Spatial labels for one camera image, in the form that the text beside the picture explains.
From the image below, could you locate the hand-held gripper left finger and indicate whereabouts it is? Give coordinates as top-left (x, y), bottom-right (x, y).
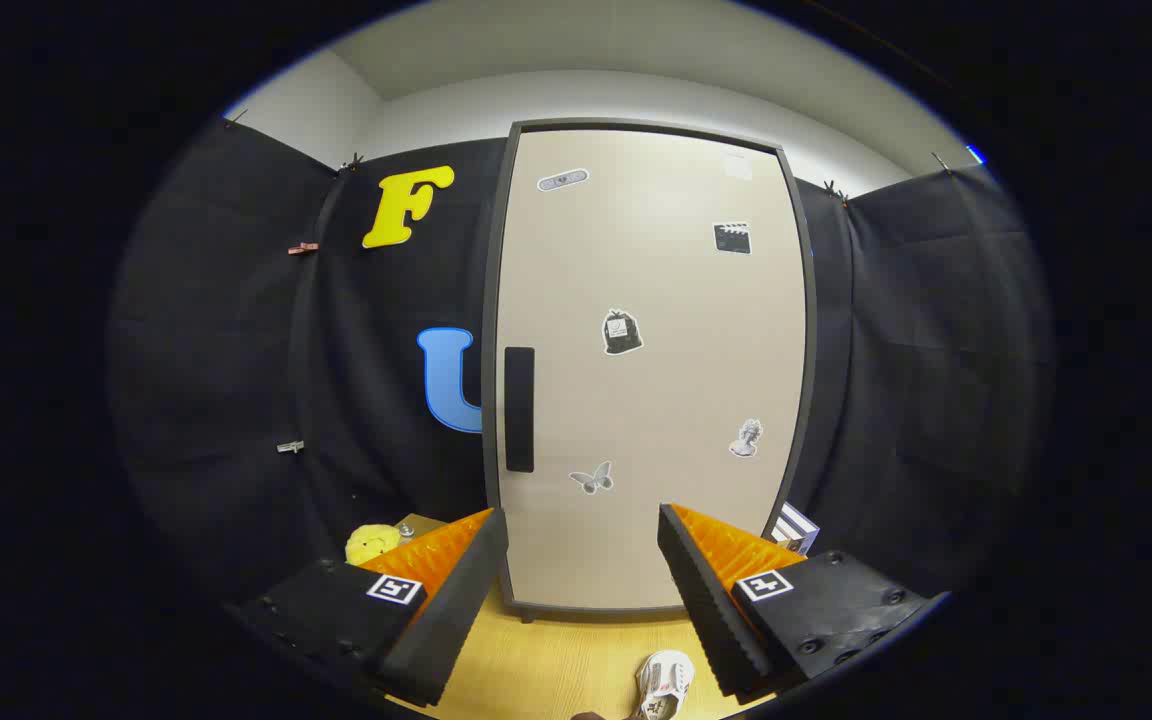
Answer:
top-left (231, 507), bottom-right (510, 708)

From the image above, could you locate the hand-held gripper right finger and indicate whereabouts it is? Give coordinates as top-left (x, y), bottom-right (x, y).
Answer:
top-left (658, 503), bottom-right (947, 701)

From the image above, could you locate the white shoe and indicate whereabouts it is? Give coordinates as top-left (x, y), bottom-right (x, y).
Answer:
top-left (636, 650), bottom-right (697, 720)

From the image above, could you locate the yellow pineapple plush toy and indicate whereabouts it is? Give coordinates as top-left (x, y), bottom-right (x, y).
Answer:
top-left (346, 524), bottom-right (403, 566)

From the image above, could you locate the black backdrop cloth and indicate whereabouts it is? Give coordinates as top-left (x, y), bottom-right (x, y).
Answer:
top-left (108, 115), bottom-right (1052, 611)

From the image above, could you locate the grey cabinet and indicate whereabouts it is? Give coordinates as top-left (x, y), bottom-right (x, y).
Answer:
top-left (481, 118), bottom-right (819, 623)

